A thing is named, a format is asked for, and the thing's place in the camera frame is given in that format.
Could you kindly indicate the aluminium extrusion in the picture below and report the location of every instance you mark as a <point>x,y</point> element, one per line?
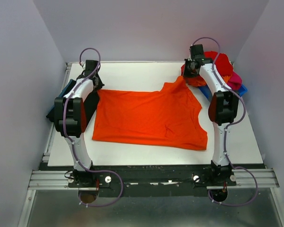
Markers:
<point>48,180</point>
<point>241,179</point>

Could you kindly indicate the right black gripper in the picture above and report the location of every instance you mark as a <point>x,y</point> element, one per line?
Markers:
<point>186,73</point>

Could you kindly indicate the magenta t shirt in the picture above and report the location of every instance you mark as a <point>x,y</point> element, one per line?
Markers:
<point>235,81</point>

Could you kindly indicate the black t shirt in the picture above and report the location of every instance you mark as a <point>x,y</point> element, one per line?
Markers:
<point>78,114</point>

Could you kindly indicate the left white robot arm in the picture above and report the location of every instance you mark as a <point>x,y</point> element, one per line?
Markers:
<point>83,87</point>

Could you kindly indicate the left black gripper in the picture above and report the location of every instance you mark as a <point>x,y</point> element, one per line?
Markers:
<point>100,84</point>

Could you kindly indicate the blue plastic bin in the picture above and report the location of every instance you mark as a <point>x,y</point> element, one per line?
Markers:
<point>207,93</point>

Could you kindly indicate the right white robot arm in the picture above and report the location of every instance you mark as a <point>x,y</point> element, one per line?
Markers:
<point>222,110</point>

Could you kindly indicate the red t shirt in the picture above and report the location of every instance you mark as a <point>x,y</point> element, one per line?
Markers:
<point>223,65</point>

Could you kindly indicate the aluminium extrusion right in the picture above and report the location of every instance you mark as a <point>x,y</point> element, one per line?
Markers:
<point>241,179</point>

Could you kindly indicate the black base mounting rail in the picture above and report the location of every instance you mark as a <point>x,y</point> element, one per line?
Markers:
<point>145,181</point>

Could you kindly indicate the aluminium extrusion left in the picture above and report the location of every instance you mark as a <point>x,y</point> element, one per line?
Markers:
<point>48,180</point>

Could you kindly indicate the blue folded t shirt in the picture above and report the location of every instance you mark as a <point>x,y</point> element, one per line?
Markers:
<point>65,90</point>

